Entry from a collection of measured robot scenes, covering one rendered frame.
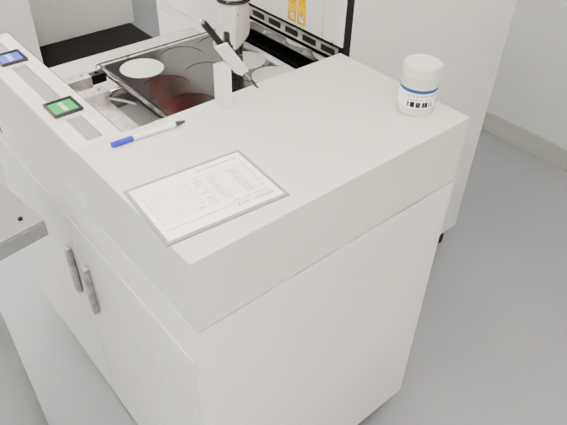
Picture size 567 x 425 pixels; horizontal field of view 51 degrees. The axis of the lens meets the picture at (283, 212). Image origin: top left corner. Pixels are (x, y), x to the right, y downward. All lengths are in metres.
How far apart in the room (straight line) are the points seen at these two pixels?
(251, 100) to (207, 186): 0.28
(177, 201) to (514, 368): 1.38
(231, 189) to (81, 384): 1.13
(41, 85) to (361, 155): 0.66
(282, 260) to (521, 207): 1.81
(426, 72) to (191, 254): 0.54
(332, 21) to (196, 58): 0.34
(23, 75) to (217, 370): 0.73
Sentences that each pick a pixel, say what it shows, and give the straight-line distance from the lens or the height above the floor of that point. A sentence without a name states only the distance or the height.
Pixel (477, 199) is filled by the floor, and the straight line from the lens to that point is 2.63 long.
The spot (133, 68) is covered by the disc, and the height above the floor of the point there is 0.90.
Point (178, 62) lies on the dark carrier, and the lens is 1.48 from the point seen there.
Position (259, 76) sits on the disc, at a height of 0.90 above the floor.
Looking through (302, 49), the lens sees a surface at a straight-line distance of 1.45.
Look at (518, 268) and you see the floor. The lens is 2.36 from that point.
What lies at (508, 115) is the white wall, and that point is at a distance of 3.02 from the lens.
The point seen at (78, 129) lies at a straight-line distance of 1.15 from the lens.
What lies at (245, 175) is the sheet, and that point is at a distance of 0.96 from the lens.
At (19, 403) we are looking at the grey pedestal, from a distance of 1.59.
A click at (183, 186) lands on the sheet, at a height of 0.97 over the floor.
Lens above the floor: 1.54
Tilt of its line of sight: 40 degrees down
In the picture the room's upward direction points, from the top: 2 degrees clockwise
